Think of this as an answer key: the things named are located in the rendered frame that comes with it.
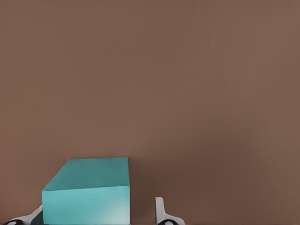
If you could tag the blue cube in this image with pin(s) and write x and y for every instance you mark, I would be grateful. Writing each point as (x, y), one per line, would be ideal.
(89, 197)

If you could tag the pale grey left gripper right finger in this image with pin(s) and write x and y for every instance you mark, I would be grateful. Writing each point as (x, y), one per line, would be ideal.
(160, 211)

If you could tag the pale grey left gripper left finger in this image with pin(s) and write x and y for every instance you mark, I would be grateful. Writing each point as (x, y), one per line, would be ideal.
(30, 217)

